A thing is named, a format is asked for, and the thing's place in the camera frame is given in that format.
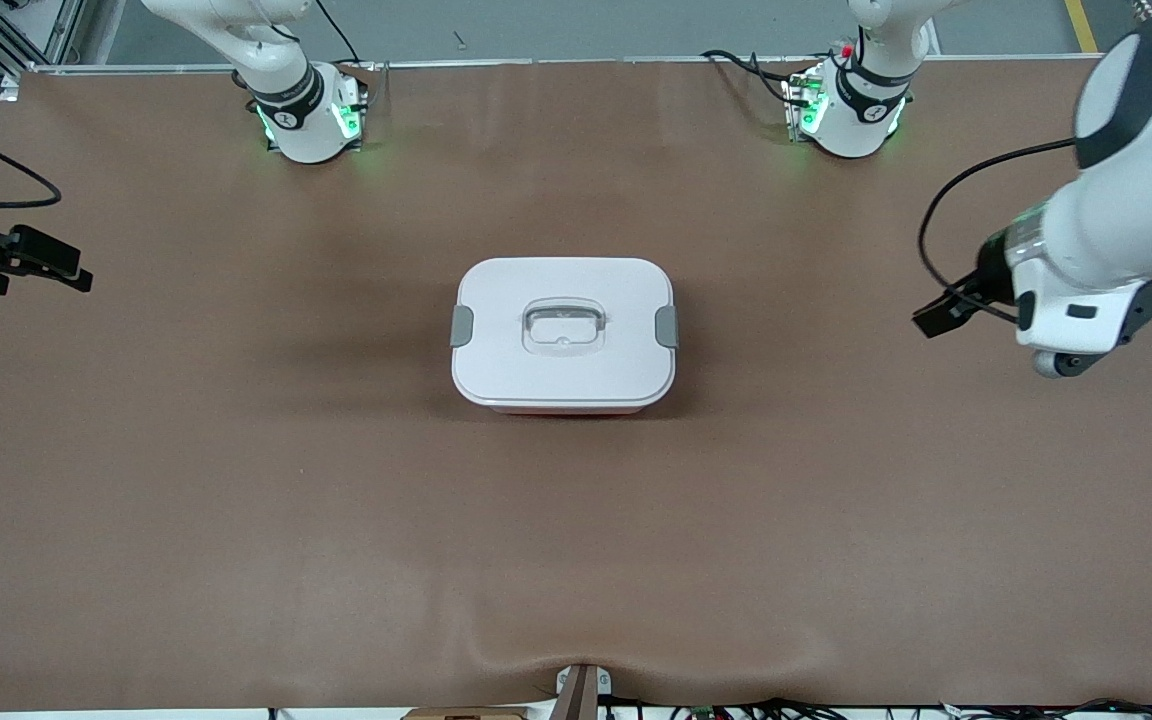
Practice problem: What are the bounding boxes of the white box lid grey clips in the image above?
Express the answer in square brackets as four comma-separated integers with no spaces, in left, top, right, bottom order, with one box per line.
[450,257,680,409]

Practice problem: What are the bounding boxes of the brown table cover sheet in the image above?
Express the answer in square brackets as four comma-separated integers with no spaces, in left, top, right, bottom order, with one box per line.
[0,58,1152,713]

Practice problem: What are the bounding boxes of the metal table clamp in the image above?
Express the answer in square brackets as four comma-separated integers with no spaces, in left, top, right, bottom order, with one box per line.
[554,663,612,720]

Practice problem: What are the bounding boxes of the aluminium frame profile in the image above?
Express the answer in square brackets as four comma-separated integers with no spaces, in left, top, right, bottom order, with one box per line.
[0,0,97,73]

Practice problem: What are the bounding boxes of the black right arm base cable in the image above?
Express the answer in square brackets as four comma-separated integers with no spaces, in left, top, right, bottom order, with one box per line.
[312,0,361,65]

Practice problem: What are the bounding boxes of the black left arm base cables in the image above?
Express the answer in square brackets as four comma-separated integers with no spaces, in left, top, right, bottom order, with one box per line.
[701,48,809,103]

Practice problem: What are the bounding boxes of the translucent white box base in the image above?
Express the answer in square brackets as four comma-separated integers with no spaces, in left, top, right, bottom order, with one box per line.
[484,400,655,417]

